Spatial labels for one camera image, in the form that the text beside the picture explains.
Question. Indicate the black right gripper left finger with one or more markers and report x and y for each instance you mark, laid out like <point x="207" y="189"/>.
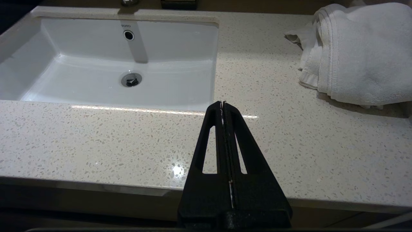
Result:
<point x="202" y="199"/>

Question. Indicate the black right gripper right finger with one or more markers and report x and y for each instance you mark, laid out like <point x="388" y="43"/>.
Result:
<point x="260" y="199"/>

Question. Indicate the chrome drain plug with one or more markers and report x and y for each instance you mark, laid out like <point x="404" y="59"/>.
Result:
<point x="131" y="79"/>

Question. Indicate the white sink basin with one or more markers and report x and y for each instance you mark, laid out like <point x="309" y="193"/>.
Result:
<point x="96" y="80"/>

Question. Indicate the white towel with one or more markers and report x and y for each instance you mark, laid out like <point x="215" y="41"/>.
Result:
<point x="363" y="54"/>

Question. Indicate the black soap dish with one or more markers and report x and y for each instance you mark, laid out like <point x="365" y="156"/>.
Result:
<point x="178" y="4"/>

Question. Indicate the chrome faucet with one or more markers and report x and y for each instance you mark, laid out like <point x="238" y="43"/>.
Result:
<point x="130" y="2"/>

